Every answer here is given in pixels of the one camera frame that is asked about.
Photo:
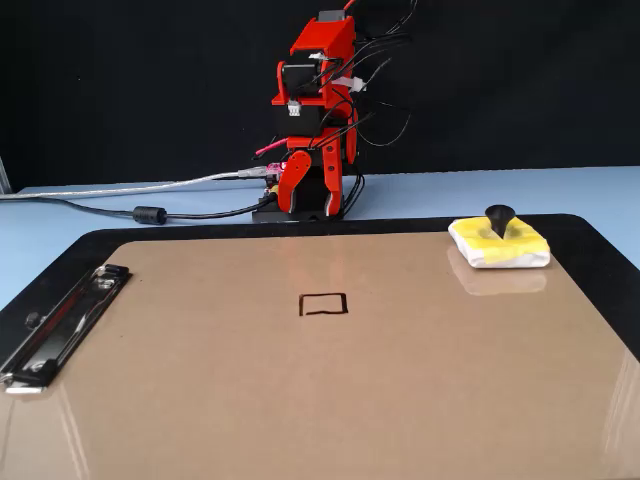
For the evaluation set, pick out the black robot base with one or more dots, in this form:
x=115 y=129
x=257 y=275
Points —
x=312 y=197

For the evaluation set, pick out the yellow sponge with black knob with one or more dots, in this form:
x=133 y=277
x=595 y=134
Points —
x=500 y=250

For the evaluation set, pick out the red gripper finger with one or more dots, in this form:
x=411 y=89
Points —
x=295 y=175
x=332 y=170

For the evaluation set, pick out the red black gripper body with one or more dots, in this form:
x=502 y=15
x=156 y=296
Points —
x=297 y=122

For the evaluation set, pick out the metal clipboard clip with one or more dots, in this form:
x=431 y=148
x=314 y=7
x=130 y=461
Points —
x=65 y=325

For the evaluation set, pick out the black marker square mark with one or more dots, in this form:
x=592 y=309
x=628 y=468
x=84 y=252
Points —
x=300 y=305

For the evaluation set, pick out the black desk mat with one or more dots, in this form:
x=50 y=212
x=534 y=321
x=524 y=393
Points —
x=400 y=225

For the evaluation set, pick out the grey metal post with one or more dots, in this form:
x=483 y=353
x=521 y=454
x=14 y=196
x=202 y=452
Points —
x=4 y=175

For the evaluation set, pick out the brown clipboard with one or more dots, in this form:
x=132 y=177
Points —
x=320 y=400

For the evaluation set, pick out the motor controller circuit board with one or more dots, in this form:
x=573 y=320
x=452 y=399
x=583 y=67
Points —
x=274 y=172

